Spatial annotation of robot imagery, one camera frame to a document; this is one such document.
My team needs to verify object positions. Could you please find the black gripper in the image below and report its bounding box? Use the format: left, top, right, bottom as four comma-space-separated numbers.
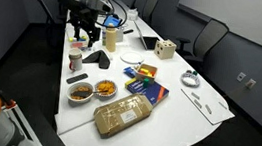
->
63, 5, 104, 50

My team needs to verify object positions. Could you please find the white tissue box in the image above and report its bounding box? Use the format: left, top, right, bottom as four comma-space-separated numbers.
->
126, 6, 140, 21

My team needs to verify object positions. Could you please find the open grey laptop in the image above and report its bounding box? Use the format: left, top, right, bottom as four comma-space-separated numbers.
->
130, 20, 162, 52

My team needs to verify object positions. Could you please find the clear plastic bin with toys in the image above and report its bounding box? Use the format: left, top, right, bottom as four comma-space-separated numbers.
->
63, 23, 96, 53

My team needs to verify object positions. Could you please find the cream plastic bottle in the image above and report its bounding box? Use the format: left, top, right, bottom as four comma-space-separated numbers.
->
102, 22, 120, 54

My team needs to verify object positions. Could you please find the black cloth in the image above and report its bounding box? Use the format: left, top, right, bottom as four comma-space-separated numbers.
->
81, 47, 112, 70

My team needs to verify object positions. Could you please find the blue screen tablet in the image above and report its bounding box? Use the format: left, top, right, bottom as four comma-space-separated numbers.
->
102, 13, 124, 30

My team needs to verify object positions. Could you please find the black office chair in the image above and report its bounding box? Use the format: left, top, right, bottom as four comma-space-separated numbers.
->
28, 0, 70, 49

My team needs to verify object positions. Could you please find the black remote control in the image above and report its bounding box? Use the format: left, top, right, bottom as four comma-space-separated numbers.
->
65, 70, 90, 87

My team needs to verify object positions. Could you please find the white round plate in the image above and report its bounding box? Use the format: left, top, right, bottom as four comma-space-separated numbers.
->
118, 50, 145, 66

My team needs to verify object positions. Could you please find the small bowl with orange snacks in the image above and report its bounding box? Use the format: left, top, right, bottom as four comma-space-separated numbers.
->
93, 78, 119, 99

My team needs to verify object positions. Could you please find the blue packet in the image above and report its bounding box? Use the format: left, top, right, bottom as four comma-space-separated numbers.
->
122, 65, 138, 79

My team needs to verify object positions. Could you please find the dark spoon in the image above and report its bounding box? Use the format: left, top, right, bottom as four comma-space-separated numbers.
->
71, 85, 110, 102

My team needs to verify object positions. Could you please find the white bowl with cereal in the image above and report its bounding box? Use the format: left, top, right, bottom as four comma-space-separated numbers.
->
65, 79, 96, 106

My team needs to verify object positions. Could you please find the grey mesh office chair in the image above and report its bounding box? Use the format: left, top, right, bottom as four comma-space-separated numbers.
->
140, 0, 159, 25
171, 14, 231, 75

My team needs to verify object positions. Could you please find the small wooden tray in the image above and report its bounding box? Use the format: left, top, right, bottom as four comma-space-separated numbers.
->
132, 61, 159, 85

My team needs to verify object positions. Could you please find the green cylinder block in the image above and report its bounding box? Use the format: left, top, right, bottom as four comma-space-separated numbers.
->
141, 78, 150, 89

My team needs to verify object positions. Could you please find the wooden cube with holes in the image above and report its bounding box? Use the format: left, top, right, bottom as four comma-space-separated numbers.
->
153, 38, 178, 62

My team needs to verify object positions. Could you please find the blue book with orange stripe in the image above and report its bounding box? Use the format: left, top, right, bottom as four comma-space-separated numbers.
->
122, 76, 171, 109

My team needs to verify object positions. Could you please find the white stand with red clamp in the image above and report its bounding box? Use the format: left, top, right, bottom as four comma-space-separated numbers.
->
0, 97, 53, 146

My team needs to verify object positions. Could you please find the flat white board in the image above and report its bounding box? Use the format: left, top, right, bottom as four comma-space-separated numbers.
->
176, 80, 239, 129

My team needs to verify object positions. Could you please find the white mug with red handle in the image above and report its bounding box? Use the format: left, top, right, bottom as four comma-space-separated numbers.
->
66, 46, 86, 73

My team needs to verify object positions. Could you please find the coiled white cable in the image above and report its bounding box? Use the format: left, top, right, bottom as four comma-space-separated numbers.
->
179, 70, 202, 89

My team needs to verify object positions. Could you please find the white wall outlet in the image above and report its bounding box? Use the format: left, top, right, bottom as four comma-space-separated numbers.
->
236, 71, 247, 83

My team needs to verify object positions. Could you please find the wall mounted whiteboard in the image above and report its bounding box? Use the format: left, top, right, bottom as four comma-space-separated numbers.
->
173, 0, 262, 57

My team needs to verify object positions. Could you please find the beige wall outlet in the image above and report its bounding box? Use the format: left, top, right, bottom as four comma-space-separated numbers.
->
244, 77, 257, 90

